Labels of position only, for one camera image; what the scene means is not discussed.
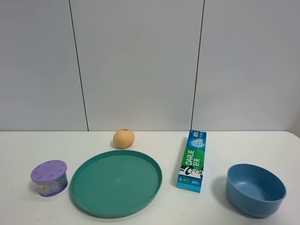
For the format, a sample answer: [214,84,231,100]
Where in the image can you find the purple lidded round container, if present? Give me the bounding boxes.
[30,160,68,197]

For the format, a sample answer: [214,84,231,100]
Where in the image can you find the orange round fruit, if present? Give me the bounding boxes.
[112,129,135,149]

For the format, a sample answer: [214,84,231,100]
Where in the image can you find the green blue toothpaste box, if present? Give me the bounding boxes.
[177,130,207,193]

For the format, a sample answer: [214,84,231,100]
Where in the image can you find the teal round plate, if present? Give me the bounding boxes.
[70,150,163,218]

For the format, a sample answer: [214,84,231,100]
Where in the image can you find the blue plastic bowl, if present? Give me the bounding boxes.
[225,164,286,218]

